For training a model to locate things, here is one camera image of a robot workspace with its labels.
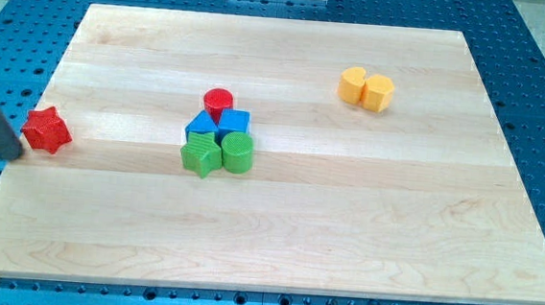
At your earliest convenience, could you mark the yellow hexagon block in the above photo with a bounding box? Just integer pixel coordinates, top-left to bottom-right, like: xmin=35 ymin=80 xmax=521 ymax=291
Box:
xmin=361 ymin=74 xmax=395 ymax=113

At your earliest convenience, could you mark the light wooden board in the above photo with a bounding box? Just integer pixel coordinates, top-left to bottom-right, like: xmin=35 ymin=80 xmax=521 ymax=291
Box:
xmin=0 ymin=4 xmax=545 ymax=305

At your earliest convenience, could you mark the red star block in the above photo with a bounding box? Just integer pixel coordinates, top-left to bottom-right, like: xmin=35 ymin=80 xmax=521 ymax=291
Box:
xmin=21 ymin=106 xmax=73 ymax=154

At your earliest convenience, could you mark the green star block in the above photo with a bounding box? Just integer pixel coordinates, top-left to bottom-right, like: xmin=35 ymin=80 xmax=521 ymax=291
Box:
xmin=180 ymin=131 xmax=223 ymax=178

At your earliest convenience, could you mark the green cylinder block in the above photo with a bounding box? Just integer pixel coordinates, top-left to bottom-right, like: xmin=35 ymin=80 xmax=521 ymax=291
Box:
xmin=221 ymin=131 xmax=254 ymax=175

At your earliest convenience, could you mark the blue triangular block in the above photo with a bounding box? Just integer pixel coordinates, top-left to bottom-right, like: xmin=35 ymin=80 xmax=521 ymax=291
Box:
xmin=184 ymin=110 xmax=220 ymax=143

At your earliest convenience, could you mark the blue cube block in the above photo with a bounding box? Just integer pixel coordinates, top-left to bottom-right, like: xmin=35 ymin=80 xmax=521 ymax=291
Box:
xmin=217 ymin=108 xmax=251 ymax=143

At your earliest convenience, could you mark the red cylinder block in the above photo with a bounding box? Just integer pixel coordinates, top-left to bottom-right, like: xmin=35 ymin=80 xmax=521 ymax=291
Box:
xmin=203 ymin=88 xmax=234 ymax=124

